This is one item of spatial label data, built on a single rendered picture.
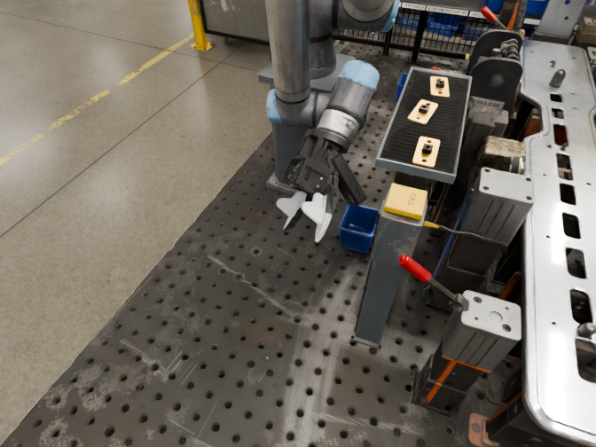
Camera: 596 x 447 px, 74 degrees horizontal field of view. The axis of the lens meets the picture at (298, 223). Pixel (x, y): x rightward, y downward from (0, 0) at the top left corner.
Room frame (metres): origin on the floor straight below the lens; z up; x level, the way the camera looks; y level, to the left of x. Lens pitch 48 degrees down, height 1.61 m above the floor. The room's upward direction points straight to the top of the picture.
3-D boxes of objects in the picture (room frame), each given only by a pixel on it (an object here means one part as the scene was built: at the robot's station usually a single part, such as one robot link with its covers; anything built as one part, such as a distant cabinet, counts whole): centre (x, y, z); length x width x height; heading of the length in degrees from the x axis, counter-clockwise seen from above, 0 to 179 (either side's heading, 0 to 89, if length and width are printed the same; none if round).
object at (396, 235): (0.46, -0.18, 0.92); 0.08 x 0.08 x 0.44; 69
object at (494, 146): (0.71, -0.46, 0.89); 0.13 x 0.11 x 0.38; 69
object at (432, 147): (0.58, -0.23, 1.17); 0.08 x 0.04 x 0.01; 159
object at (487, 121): (0.79, -0.43, 0.90); 0.05 x 0.05 x 0.40; 69
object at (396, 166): (0.71, -0.27, 1.16); 0.37 x 0.14 x 0.02; 159
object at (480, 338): (0.31, -0.30, 0.88); 0.11 x 0.10 x 0.36; 69
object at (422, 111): (0.72, -0.26, 1.17); 0.08 x 0.04 x 0.01; 149
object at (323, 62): (1.04, -0.03, 1.15); 0.15 x 0.15 x 0.10
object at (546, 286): (0.78, -0.66, 1.00); 1.38 x 0.22 x 0.02; 159
